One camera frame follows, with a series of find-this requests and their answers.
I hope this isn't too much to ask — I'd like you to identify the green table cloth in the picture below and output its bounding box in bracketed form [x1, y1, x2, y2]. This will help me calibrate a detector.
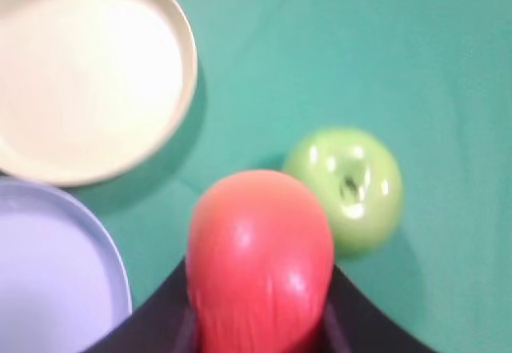
[77, 0, 511, 352]

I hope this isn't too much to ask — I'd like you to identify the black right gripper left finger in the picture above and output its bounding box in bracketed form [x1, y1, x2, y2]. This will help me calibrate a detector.
[86, 260, 199, 353]

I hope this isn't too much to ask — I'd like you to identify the blue plastic plate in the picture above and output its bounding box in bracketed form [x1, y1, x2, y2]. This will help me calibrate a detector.
[1, 177, 133, 352]

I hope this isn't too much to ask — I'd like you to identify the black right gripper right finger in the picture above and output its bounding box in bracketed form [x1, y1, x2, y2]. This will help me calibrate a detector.
[319, 265, 437, 353]

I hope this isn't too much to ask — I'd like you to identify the red yellow round bread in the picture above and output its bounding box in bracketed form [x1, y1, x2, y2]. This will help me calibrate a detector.
[186, 170, 334, 352]

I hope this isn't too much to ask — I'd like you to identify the green apple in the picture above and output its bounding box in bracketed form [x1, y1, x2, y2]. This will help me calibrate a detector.
[282, 126, 404, 257]

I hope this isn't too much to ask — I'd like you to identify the yellow plastic plate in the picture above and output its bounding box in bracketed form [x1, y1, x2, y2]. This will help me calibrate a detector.
[1, 0, 198, 187]

